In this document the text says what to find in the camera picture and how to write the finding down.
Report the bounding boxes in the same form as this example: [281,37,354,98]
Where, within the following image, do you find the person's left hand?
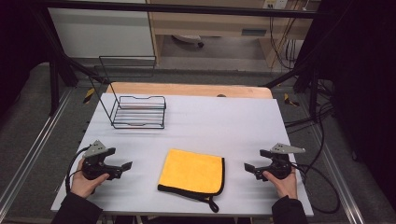
[70,158,110,200]

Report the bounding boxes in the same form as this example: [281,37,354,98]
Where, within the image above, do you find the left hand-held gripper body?
[81,139,122,181]

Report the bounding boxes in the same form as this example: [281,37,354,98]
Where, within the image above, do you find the person's right hand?
[262,167,299,200]

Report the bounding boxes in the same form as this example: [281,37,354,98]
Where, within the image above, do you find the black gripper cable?
[64,146,92,194]
[290,162,341,215]

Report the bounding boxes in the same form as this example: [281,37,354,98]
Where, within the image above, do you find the wooden board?
[106,81,274,100]

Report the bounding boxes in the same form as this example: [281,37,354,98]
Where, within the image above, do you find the hanging desk cables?
[269,12,301,71]

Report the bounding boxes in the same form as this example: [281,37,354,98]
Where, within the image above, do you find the black wire rack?
[88,55,167,130]

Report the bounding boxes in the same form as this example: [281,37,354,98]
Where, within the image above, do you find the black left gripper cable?
[64,146,92,194]

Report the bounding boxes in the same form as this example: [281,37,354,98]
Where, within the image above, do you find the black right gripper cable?
[290,162,341,215]

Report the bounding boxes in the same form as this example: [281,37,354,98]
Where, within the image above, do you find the grey chair base with wheel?
[172,35,205,49]

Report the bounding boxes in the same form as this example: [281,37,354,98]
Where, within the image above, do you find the black metal frame bar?
[40,0,331,20]

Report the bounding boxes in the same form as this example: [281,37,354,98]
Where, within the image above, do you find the white cabinet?
[48,7,156,59]

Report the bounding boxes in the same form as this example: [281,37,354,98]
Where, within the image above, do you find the bundle of black floor cables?
[284,80,336,134]

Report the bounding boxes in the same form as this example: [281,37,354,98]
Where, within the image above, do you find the black metal frame strut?
[34,6,110,117]
[264,60,326,120]

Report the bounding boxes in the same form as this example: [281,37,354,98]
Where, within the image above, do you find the aluminium rail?
[306,124,366,224]
[0,88,75,213]

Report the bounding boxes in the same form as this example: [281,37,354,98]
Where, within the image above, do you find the white wall power outlet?
[262,0,289,9]

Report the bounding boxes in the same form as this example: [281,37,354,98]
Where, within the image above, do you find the black curtain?
[0,0,52,116]
[311,0,396,213]

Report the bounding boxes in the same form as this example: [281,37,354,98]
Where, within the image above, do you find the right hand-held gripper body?
[255,143,306,181]

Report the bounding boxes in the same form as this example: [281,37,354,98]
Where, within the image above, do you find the light wooden desk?
[146,0,321,68]

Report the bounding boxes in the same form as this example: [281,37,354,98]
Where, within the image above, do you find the yellow and black tape piece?
[283,92,301,107]
[82,88,95,105]

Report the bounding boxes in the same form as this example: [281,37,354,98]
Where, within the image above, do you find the yellow towel with black edge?
[157,148,226,214]

